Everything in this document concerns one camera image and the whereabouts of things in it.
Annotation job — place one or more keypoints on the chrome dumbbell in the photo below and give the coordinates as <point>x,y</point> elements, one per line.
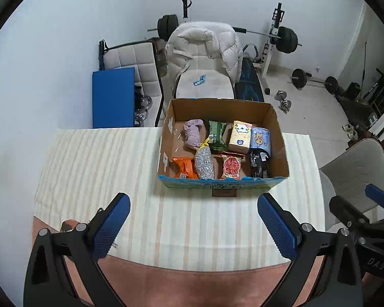
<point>285,104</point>

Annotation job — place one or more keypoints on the small blue packet on chair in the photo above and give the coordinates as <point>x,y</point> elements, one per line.
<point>200,81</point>

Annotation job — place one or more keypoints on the blue foam mat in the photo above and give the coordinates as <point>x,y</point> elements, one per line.
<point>113,98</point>

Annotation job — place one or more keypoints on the red floral snack packet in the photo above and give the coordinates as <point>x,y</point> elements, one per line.
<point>231,165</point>

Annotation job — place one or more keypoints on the blue cat tissue pack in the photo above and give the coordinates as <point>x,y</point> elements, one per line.
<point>260,139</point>

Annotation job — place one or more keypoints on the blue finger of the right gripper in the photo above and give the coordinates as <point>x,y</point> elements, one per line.
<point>375,194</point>

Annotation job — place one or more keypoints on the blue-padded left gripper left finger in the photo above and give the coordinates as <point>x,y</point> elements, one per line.
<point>48,281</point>

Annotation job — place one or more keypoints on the white squat rack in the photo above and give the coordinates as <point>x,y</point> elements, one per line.
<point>270,43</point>

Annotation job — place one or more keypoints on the green snack packet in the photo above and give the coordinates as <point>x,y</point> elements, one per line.
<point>216,132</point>

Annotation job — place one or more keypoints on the black weight bench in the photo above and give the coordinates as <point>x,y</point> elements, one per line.
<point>249,87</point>

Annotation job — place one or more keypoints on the striped cat tablecloth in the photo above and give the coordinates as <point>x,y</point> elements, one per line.
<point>178,247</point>

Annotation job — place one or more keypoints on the grey quilted chair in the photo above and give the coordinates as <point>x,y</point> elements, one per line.
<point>149,91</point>

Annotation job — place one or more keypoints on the white puffer jacket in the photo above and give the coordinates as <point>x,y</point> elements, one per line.
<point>179,55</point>

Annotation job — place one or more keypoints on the cardboard milk box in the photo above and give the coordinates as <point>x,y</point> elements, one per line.
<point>258,114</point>

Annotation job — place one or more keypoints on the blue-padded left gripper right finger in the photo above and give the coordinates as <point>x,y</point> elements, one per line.
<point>338,282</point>

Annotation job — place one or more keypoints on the yellow glitter sponge pouch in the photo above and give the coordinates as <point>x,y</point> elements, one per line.
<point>203,161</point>

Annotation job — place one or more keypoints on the barbell on rack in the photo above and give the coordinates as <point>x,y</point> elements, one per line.
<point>285,40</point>

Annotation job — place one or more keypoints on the beige chair with jacket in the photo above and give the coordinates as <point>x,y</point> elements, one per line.
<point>217,84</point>

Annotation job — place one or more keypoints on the grey shell chair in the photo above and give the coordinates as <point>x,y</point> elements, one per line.
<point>350,173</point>

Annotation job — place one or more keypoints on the purple plush cloth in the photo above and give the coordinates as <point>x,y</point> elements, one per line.
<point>192,133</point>

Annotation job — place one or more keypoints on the barbell on floor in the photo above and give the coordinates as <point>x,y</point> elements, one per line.
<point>300,79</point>

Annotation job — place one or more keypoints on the orange snack packet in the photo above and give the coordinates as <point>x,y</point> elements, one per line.
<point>185,168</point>

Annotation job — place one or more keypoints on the black snack packet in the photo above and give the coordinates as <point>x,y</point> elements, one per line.
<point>259,163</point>

